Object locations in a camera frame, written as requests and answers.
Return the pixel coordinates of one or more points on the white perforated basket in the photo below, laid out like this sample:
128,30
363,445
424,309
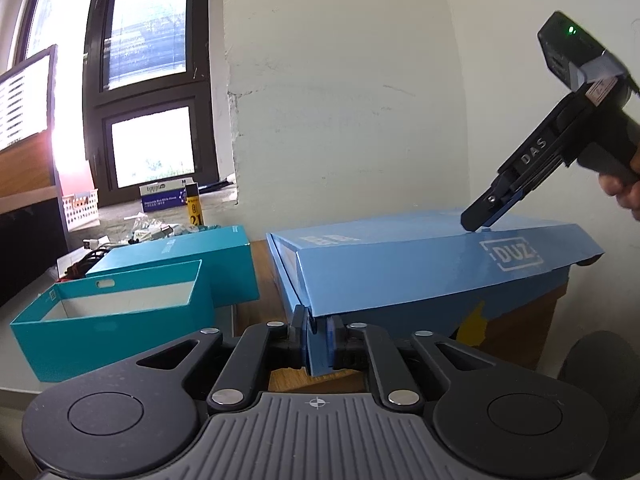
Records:
80,210

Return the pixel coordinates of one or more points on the wooden partition panel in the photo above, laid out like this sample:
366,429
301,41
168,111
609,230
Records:
25,165

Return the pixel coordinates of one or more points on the person's right hand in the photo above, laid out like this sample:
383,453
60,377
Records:
631,195

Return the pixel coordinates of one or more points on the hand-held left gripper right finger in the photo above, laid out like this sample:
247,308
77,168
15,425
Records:
350,347

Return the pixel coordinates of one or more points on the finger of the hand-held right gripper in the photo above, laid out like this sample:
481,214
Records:
482,212

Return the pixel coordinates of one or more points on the computer monitor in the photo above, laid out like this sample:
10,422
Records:
25,100

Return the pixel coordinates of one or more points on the open teal cardboard box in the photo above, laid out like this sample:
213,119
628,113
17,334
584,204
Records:
110,340

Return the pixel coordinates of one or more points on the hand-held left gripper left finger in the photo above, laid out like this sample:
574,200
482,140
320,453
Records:
300,334

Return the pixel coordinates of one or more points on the yellow black bottle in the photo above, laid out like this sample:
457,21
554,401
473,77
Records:
194,207

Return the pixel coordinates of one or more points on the black window frame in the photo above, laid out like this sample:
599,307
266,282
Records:
95,85

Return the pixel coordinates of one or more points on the large blue cardboard box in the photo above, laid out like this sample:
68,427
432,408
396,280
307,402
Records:
400,265

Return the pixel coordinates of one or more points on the blue white glove box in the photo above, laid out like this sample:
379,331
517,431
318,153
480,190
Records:
162,196

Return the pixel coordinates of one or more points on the teal box lid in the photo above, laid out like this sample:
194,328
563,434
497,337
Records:
200,247

